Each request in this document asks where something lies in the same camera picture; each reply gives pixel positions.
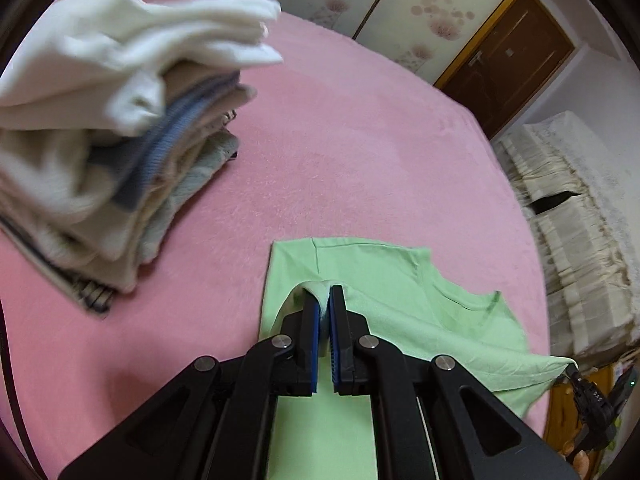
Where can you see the stack of folded clothes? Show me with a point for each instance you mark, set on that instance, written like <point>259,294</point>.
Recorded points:
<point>75,185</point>

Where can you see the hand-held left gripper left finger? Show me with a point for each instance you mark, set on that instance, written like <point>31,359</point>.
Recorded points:
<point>312,350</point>

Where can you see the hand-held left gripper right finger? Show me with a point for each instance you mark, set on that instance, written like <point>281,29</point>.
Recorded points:
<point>339,340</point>

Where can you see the green t-shirt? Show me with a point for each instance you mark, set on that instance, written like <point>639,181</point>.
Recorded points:
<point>400,310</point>

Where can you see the floral sliding-door wardrobe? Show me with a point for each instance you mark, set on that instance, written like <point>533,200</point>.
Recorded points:
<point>380,5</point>

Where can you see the yellow wooden drawer cabinet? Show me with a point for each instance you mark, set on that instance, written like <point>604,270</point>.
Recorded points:
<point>557,430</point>

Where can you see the white lace cloth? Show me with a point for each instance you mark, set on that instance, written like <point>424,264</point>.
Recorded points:
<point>590,160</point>

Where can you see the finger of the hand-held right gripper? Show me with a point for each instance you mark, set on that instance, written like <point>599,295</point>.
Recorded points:
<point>574,379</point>

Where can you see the pink bed blanket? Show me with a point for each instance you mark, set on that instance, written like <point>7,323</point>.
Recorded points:
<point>350,160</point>

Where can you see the brown wooden door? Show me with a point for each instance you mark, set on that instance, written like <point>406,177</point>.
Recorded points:
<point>510,60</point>

